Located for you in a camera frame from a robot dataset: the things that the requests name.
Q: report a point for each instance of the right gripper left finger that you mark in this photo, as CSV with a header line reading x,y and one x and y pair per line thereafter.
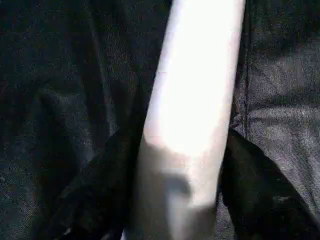
x,y
100,195

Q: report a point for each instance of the white plastic table leg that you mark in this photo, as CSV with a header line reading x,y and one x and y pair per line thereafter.
x,y
195,90

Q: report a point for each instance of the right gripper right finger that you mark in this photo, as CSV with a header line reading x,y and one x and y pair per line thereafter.
x,y
265,200

